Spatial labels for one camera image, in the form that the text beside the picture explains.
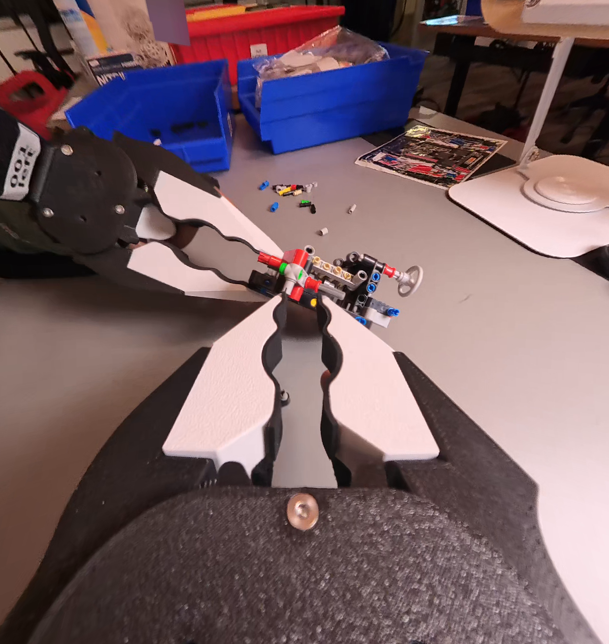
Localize printed cardboard box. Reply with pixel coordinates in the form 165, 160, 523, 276
53, 0, 179, 87

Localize lego car chassis assembly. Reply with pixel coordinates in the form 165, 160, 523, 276
249, 246, 425, 330

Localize lego sticker sheet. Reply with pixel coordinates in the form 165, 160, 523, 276
356, 126, 508, 191

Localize red plastic bin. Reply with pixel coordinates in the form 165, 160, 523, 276
171, 5, 346, 84

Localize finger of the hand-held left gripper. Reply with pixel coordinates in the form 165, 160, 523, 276
126, 240, 271, 304
135, 170, 286, 256

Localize clear bags of lego parts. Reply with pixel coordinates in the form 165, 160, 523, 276
254, 26, 390, 96

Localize blue plastic parts bin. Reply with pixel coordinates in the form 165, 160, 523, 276
236, 41, 430, 156
65, 59, 235, 174

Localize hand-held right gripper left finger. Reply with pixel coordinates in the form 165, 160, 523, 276
162, 294, 288, 476

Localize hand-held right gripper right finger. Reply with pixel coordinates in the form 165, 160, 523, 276
317, 297, 441, 476

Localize yellow plastic bin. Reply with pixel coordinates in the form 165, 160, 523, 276
186, 2, 250, 22

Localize wooden side table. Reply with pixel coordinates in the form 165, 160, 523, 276
420, 15, 609, 51

